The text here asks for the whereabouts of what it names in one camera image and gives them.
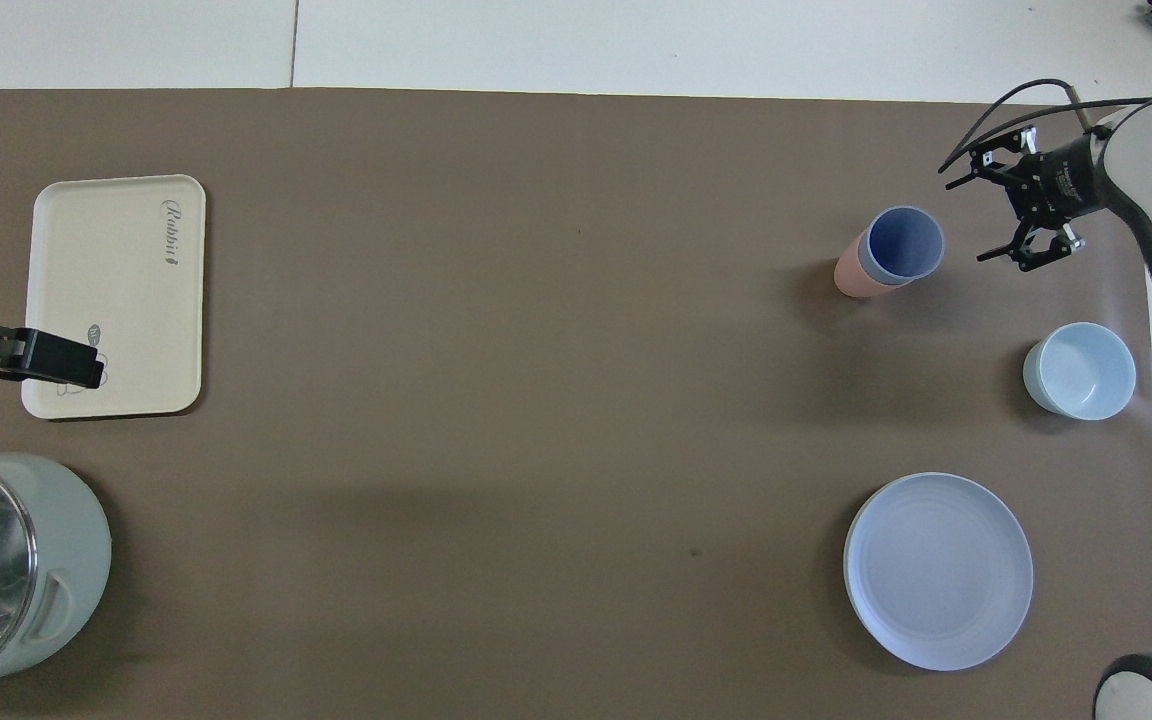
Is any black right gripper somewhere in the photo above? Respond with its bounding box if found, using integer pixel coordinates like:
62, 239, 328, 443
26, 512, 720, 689
941, 125, 1102, 273

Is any blue plastic cup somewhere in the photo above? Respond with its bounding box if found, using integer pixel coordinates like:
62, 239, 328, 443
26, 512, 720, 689
857, 205, 946, 287

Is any pink plastic cup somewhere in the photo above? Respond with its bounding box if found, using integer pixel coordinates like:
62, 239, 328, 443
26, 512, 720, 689
834, 232, 909, 299

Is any cream rabbit print tray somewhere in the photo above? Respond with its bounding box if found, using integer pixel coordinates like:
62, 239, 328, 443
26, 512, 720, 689
21, 175, 207, 421

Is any light blue bowl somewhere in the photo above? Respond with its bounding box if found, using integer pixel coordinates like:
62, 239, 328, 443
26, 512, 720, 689
1023, 322, 1137, 421

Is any pale green electric cooker pot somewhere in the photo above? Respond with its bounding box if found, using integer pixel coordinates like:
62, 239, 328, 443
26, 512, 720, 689
0, 453, 113, 698

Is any lavender round plate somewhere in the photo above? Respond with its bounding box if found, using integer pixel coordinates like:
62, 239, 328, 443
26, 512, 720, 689
843, 472, 1035, 672

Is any brown table mat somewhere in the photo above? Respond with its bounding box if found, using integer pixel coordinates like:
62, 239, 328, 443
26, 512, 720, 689
0, 88, 1152, 720

